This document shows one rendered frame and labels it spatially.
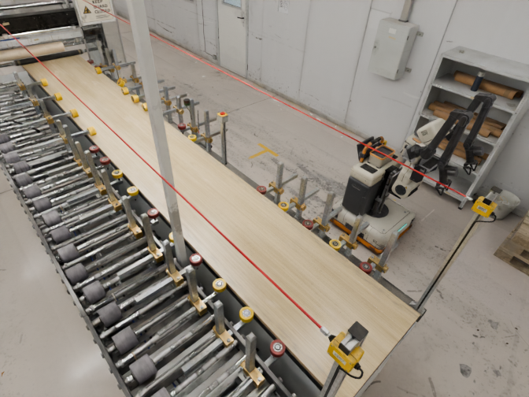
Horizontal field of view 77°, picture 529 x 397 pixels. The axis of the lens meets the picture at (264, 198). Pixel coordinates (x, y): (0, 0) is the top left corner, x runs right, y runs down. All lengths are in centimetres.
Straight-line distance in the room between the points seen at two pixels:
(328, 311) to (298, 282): 24
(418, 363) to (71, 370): 260
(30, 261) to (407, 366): 341
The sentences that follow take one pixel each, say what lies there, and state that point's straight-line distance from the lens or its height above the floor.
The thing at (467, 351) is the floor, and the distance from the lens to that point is 336.
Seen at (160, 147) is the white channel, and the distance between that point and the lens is 172.
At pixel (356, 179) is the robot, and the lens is 330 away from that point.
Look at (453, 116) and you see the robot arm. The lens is 268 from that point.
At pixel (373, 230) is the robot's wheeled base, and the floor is 28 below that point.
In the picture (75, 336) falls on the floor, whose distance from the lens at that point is 319.
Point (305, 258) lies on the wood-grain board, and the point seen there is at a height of 90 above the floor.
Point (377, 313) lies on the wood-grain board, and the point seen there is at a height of 90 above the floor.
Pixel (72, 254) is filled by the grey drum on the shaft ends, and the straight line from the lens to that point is 256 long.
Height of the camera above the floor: 261
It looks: 41 degrees down
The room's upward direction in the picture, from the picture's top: 4 degrees clockwise
